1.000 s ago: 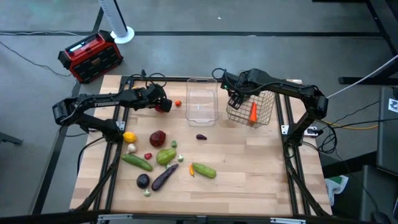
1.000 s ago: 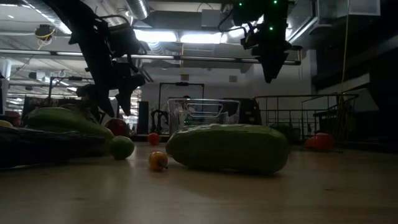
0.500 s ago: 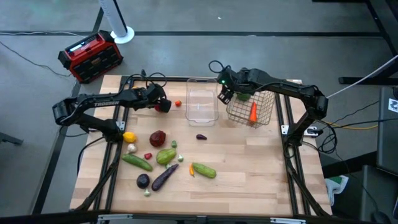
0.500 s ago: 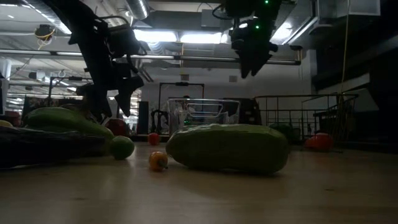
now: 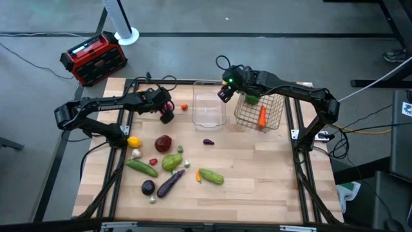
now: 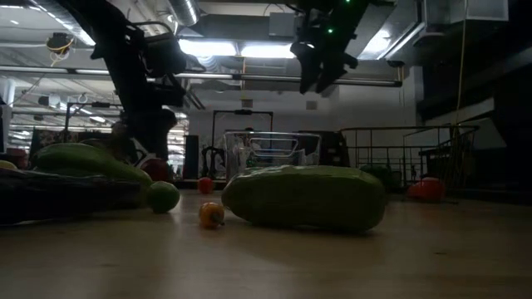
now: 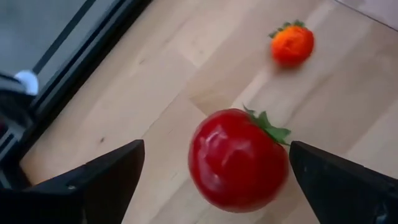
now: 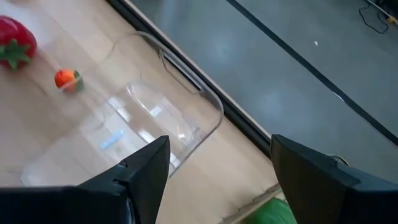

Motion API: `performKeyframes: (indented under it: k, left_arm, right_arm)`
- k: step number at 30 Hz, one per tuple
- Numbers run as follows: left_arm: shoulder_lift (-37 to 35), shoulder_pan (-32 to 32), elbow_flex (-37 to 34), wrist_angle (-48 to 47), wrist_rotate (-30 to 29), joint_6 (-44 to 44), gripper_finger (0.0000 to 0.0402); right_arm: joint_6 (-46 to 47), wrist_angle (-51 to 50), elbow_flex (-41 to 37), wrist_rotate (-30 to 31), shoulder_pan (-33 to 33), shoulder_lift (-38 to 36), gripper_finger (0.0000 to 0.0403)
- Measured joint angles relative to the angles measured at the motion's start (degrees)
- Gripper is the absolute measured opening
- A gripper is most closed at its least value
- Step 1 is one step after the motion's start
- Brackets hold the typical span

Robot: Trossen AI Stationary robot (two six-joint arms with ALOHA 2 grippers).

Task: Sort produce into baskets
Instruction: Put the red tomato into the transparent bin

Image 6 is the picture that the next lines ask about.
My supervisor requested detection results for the orange carrot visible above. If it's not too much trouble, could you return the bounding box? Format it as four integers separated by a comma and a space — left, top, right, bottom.
406, 177, 446, 203

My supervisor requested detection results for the green lime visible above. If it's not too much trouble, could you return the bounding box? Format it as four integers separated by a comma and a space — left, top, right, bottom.
145, 180, 181, 215

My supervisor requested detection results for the black column speaker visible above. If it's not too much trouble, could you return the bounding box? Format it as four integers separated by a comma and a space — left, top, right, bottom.
184, 135, 200, 180

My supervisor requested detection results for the dark red apple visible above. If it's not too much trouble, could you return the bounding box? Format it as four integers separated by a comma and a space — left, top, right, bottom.
139, 157, 172, 183

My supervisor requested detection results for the silver ventilation duct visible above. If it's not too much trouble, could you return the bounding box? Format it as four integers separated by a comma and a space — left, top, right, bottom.
165, 0, 201, 27

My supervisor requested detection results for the green cucumber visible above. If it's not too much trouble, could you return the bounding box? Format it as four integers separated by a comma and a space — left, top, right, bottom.
220, 164, 388, 233
31, 142, 154, 190

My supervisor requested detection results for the yellow hanging cable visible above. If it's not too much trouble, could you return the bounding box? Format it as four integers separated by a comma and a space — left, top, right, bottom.
455, 0, 469, 125

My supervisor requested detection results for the small orange pepper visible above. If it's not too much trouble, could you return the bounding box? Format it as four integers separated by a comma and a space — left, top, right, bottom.
198, 202, 228, 230

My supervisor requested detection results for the black aluminium table frame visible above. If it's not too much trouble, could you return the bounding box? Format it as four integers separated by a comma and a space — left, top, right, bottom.
172, 177, 532, 205

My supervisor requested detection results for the green bell pepper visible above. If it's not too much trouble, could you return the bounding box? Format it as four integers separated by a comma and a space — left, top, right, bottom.
359, 164, 394, 188

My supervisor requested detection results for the clear plastic bin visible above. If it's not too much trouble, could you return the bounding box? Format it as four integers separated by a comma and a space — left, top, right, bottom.
223, 130, 322, 180

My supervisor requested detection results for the black gantry frame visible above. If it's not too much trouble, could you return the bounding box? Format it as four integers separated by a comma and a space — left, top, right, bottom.
64, 101, 126, 142
210, 109, 274, 179

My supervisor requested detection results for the small red tomato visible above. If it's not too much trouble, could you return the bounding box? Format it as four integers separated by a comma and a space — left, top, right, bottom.
196, 177, 214, 195

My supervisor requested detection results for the long ceiling light rail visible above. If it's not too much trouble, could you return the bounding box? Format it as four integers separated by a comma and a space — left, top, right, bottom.
0, 65, 403, 88

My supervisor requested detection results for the grey ceiling box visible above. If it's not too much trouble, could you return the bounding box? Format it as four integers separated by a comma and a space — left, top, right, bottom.
268, 12, 296, 38

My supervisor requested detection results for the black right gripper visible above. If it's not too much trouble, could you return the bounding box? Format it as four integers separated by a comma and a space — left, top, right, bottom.
290, 16, 359, 95

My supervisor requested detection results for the rectangular ceiling light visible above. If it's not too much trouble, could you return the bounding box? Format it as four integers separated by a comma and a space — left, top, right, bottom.
239, 43, 297, 59
178, 39, 238, 57

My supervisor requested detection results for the long purple eggplant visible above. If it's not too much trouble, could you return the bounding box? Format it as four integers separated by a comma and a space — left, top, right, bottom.
0, 168, 146, 226

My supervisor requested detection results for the metal wire basket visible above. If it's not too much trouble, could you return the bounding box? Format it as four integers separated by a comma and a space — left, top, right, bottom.
339, 124, 480, 203

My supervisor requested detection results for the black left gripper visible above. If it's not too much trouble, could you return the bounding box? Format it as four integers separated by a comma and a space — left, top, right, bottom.
122, 107, 179, 161

